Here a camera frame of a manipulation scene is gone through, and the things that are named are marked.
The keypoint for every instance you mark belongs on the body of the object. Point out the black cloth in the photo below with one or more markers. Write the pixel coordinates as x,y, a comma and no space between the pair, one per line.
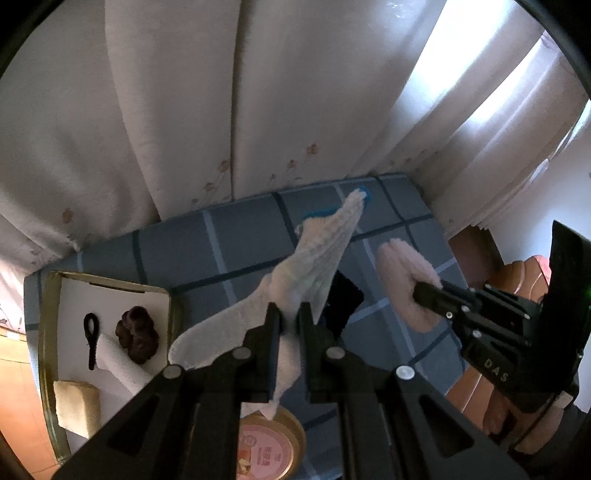
344,300

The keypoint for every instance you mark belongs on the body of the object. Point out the yellow sponge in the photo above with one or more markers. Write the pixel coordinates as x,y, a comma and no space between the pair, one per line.
76,408

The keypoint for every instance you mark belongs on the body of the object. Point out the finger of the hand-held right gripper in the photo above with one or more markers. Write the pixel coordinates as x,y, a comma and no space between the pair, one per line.
429,297
503,300

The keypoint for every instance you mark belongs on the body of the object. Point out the blue plaid bed sheet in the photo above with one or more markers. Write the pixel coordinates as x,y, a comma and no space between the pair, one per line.
184,249

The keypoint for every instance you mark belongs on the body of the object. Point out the brown scrunchie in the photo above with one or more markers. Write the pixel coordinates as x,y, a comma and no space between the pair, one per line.
136,334

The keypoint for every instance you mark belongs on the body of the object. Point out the pink fluffy sock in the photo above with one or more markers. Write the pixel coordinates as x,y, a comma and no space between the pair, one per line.
401,277

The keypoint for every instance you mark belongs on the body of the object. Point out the round tin with pink label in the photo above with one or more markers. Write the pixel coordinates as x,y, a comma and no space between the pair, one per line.
268,452

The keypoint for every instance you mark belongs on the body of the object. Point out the white pleated curtain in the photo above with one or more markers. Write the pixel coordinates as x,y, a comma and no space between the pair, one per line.
508,152

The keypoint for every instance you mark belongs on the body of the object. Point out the white sock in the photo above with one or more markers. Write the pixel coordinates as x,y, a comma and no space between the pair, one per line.
314,258

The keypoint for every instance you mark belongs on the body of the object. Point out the gold rimmed white tray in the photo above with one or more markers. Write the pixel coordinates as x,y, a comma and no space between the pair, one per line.
74,300

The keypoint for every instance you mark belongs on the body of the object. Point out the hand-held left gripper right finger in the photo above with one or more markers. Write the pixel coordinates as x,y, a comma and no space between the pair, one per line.
307,332

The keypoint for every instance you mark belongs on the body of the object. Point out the white floral embroidered curtain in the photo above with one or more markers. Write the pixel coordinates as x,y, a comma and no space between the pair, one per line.
184,92

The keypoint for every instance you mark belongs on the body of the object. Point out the white rolled towel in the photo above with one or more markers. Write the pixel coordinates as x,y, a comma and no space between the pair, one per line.
117,364

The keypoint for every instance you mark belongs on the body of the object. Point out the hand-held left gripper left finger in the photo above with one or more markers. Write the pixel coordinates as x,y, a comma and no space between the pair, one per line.
275,332

